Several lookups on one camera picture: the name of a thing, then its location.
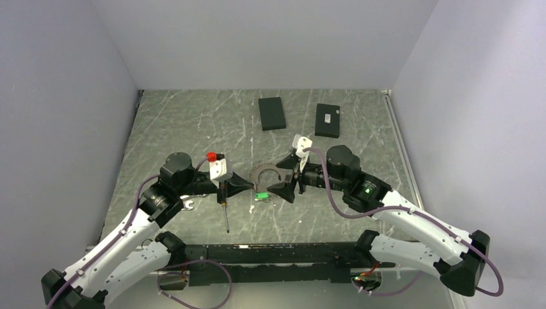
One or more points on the plain black box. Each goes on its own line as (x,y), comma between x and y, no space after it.
(271,113)

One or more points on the black box with label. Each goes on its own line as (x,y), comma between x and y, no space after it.
(327,121)

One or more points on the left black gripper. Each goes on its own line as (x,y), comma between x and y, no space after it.
(236,185)

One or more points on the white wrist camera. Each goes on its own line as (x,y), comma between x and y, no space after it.
(220,170)
(300,143)

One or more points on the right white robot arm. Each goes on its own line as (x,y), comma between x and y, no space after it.
(455,256)

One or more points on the silver wrench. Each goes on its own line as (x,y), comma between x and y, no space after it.
(188,205)
(196,196)

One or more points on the black yellow screwdriver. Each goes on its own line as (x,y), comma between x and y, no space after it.
(225,214)

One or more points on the lower silver wrench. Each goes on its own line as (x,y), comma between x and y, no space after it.
(188,205)

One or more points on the green key tag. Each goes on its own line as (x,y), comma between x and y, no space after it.
(260,196)

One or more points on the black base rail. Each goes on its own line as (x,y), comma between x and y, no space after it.
(333,262)

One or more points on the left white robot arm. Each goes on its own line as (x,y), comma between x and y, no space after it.
(137,245)

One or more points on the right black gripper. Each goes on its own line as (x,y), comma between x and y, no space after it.
(286,190)

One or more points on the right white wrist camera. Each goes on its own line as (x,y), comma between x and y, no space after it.
(300,143)

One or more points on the upper silver wrench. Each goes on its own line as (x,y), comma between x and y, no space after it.
(196,196)

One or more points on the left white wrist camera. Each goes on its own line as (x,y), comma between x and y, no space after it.
(220,170)

